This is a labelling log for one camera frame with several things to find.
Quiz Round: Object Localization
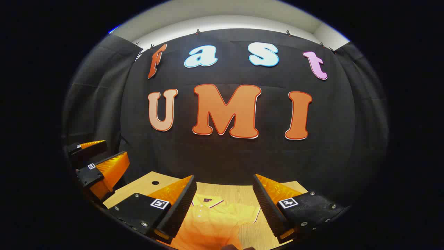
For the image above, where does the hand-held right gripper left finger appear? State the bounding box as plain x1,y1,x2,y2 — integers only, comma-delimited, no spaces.
108,175,197,244

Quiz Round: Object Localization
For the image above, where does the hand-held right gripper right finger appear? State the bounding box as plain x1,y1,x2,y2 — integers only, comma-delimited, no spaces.
252,174,347,243

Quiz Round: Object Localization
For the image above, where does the orange polo T-shirt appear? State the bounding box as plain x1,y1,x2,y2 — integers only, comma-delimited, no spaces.
166,193,261,250

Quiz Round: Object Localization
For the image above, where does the black backdrop cloth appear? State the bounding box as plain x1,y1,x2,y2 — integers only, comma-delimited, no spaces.
62,28,389,209

